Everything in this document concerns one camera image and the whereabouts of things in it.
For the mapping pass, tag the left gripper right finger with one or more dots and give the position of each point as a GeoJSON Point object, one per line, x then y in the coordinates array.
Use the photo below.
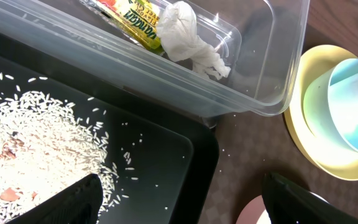
{"type": "Point", "coordinates": [286, 202]}

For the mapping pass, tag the green snack wrapper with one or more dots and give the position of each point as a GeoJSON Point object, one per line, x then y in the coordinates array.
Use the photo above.
{"type": "Point", "coordinates": [135, 18]}

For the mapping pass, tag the black plastic tray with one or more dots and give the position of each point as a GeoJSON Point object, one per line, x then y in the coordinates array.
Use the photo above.
{"type": "Point", "coordinates": [165, 161]}

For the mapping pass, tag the white bowl with rice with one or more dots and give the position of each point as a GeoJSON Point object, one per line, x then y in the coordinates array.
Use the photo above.
{"type": "Point", "coordinates": [254, 213]}

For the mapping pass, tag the clear plastic bin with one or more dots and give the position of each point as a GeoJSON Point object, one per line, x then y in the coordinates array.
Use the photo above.
{"type": "Point", "coordinates": [260, 40]}

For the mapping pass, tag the yellow plate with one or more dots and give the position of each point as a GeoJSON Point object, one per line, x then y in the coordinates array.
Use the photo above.
{"type": "Point", "coordinates": [313, 63]}

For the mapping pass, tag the spilled rice pile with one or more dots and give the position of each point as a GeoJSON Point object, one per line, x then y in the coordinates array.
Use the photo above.
{"type": "Point", "coordinates": [47, 143]}

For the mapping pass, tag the light blue bowl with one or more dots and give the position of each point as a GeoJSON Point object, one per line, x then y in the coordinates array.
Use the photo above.
{"type": "Point", "coordinates": [317, 113]}

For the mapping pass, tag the white cup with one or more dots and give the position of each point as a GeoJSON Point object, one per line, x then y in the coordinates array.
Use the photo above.
{"type": "Point", "coordinates": [343, 101]}

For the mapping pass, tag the white tissue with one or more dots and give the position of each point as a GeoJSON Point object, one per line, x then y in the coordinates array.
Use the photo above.
{"type": "Point", "coordinates": [177, 31]}

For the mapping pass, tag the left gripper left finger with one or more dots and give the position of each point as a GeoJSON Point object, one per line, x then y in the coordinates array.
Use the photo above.
{"type": "Point", "coordinates": [77, 204]}

